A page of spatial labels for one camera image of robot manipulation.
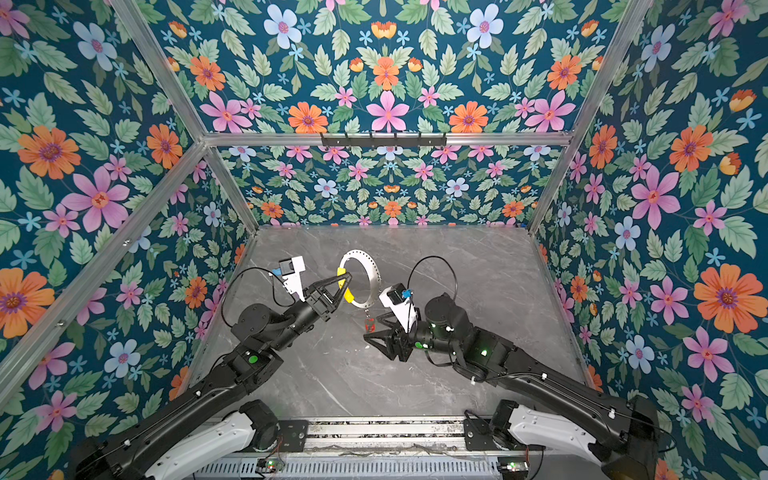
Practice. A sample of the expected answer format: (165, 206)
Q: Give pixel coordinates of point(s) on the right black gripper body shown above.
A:
(419, 340)

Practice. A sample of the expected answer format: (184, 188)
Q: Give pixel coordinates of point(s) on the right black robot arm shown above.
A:
(620, 436)

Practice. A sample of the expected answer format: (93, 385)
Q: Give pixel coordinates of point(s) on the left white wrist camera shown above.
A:
(288, 273)

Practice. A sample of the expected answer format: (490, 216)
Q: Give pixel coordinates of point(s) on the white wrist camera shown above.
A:
(401, 311)
(288, 273)

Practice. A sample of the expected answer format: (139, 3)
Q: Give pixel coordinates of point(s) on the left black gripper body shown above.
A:
(316, 303)

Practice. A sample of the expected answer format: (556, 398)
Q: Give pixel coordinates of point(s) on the right small circuit board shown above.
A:
(513, 469)

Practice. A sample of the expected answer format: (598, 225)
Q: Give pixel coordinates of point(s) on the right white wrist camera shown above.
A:
(401, 311)

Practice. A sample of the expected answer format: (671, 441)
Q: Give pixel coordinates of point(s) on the silver keyring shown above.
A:
(373, 276)

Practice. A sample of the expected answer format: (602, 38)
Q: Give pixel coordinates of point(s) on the black hook rail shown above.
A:
(371, 140)

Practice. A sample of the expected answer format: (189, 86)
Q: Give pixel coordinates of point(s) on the aluminium front rail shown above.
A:
(384, 441)

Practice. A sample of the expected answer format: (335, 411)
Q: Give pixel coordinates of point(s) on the left small circuit board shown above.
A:
(270, 466)

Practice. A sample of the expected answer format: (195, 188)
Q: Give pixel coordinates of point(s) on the yellow capped key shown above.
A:
(343, 287)

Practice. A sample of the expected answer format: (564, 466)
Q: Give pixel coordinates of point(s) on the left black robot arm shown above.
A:
(213, 417)

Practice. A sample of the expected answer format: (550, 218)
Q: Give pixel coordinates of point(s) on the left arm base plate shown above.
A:
(284, 435)

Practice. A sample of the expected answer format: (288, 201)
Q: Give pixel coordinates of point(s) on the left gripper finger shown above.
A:
(330, 284)
(337, 298)

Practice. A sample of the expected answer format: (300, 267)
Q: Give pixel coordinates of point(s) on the red capped key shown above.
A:
(370, 326)

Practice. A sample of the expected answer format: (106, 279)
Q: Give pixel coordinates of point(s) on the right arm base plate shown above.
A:
(478, 435)

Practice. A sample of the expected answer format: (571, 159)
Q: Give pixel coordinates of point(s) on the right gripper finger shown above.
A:
(384, 344)
(385, 327)

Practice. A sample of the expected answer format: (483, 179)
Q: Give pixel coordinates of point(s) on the small circuit board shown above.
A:
(513, 469)
(270, 466)

